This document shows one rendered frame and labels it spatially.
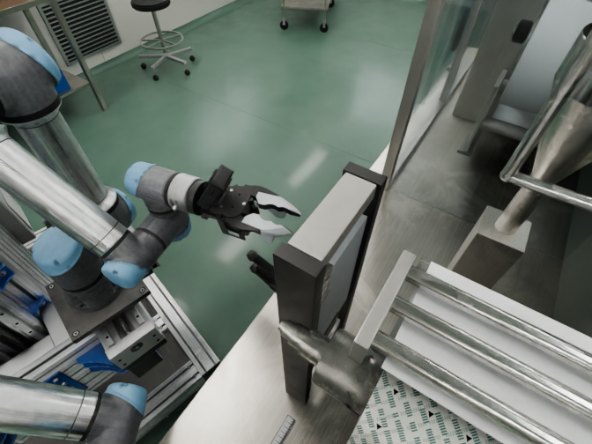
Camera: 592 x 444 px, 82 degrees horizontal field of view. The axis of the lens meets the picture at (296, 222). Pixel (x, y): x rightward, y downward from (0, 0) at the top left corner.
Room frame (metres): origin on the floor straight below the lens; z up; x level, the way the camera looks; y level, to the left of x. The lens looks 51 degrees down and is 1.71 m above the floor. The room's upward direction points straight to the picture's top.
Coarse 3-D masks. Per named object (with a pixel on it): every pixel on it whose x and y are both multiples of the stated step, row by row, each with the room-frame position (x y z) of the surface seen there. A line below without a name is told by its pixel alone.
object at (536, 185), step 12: (504, 180) 0.32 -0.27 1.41; (516, 180) 0.31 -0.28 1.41; (528, 180) 0.31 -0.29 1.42; (540, 180) 0.31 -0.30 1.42; (540, 192) 0.29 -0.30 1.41; (552, 192) 0.29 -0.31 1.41; (564, 192) 0.29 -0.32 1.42; (576, 192) 0.28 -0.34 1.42; (576, 204) 0.27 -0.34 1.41; (588, 204) 0.27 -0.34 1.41
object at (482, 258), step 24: (576, 120) 0.39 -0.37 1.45; (552, 144) 0.41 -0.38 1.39; (576, 144) 0.39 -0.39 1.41; (552, 168) 0.40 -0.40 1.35; (576, 168) 0.39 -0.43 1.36; (528, 192) 0.42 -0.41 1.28; (504, 216) 0.43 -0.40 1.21; (528, 216) 0.41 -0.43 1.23; (480, 240) 0.41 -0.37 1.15; (504, 240) 0.39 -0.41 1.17; (456, 264) 0.41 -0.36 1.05; (480, 264) 0.39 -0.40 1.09; (504, 264) 0.37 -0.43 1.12
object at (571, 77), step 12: (588, 36) 0.32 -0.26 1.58; (588, 48) 0.32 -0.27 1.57; (576, 60) 0.32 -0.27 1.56; (588, 60) 0.32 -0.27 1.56; (564, 72) 0.33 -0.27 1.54; (576, 72) 0.32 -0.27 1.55; (564, 84) 0.32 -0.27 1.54; (576, 84) 0.32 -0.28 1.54; (552, 96) 0.32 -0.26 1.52; (564, 96) 0.32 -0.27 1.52; (552, 108) 0.32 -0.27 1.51; (540, 120) 0.32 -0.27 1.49; (552, 120) 0.32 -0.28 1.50; (528, 132) 0.32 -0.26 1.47; (540, 132) 0.32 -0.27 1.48; (528, 144) 0.32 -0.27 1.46; (516, 156) 0.32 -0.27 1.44; (528, 156) 0.32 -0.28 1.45; (504, 168) 0.33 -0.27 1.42; (516, 168) 0.32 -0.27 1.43
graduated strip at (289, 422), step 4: (288, 416) 0.14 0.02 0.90; (288, 420) 0.13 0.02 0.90; (292, 420) 0.13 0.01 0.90; (296, 420) 0.13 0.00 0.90; (284, 424) 0.12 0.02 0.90; (288, 424) 0.12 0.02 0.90; (292, 424) 0.12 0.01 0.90; (280, 428) 0.11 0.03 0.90; (284, 428) 0.11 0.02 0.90; (288, 428) 0.11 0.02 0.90; (280, 432) 0.11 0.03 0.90; (284, 432) 0.11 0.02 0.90; (288, 432) 0.11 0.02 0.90; (276, 436) 0.10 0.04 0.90; (280, 436) 0.10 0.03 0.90; (284, 436) 0.10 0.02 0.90; (272, 440) 0.09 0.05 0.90; (276, 440) 0.09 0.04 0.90; (280, 440) 0.09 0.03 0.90; (284, 440) 0.09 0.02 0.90
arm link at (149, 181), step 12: (132, 168) 0.51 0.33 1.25; (144, 168) 0.51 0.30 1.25; (156, 168) 0.51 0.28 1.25; (132, 180) 0.49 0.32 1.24; (144, 180) 0.48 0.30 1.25; (156, 180) 0.48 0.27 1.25; (168, 180) 0.48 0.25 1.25; (132, 192) 0.48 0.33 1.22; (144, 192) 0.47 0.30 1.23; (156, 192) 0.46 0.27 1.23; (156, 204) 0.47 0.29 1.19; (168, 204) 0.45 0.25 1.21
